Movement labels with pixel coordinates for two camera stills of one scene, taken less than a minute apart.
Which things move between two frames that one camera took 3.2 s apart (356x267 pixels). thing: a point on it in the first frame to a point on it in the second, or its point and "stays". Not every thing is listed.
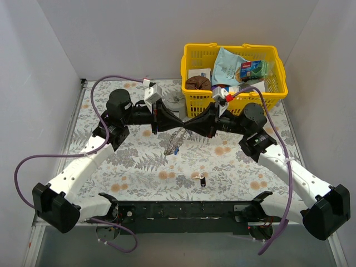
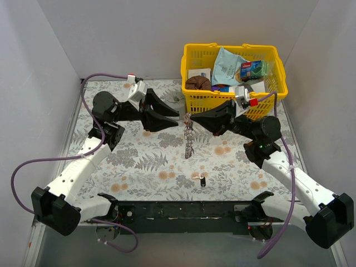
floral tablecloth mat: [178, 164] stays
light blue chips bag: [226, 70] stays
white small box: [205, 72] stays
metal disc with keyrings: [175, 141] to [188, 136]
